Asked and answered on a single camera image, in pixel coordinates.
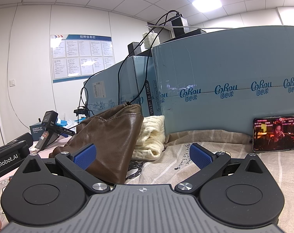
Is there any blue wall notice board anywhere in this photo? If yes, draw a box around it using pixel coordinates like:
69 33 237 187
49 34 112 84

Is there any small black box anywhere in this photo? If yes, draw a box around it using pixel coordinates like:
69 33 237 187
127 42 144 57

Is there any black electronic device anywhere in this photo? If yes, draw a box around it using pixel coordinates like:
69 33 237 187
171 26 207 42

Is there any brown leather jacket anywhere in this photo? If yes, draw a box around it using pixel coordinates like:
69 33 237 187
49 104 144 185

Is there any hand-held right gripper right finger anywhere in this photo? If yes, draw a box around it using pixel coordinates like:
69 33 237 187
175 143 269 196

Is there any small blue cardboard box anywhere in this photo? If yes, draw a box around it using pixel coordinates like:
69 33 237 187
83 55 157 122

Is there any black handheld device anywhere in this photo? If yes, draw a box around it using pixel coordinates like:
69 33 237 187
35 110 76 151

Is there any blue tissue box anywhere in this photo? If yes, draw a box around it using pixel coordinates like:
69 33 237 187
29 120 65 142

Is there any beige printed bedsheet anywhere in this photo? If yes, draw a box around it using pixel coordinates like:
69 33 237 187
0 127 294 224

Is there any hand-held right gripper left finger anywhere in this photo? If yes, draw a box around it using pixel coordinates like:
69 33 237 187
16 144 111 196

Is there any white plastic bag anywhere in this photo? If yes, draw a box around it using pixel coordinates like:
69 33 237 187
63 118 77 130

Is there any black cable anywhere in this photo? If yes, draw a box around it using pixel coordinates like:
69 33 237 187
75 10 184 117

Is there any ceiling light panel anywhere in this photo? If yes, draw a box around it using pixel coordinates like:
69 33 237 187
192 0 225 12

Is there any dark glossy rectangular box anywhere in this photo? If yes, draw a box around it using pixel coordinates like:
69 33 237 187
252 115 294 153

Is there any white power adapter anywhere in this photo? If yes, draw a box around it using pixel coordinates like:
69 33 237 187
171 15 189 28

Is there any blue foam board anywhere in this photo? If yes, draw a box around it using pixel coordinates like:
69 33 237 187
151 25 294 137

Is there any cream knitted sweater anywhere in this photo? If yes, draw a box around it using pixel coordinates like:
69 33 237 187
132 115 166 161

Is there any white knitted cloth roll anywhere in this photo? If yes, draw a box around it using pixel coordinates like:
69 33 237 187
141 31 161 49

